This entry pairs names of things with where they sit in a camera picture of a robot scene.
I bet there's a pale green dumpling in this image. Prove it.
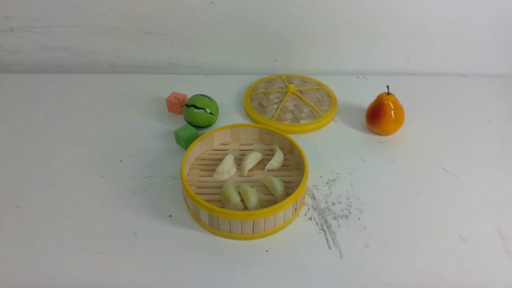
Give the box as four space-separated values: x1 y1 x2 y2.
220 182 244 211
238 184 264 211
262 176 288 202

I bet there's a white dumpling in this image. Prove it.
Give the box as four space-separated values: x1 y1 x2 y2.
241 151 263 176
212 154 237 180
264 145 284 171

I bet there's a bamboo steamer tray yellow rim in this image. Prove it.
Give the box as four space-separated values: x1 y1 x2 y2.
180 124 309 240

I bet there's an orange wooden cube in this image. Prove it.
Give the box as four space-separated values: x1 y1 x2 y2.
165 92 188 115

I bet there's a green toy watermelon ball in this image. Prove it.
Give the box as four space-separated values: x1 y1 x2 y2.
183 94 219 130

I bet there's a woven steamer lid yellow rim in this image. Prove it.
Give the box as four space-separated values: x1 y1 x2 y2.
243 74 338 134

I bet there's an orange toy pear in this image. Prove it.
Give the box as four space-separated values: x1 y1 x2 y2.
365 85 405 136

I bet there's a green wooden cube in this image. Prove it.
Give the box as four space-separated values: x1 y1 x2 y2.
174 124 200 150

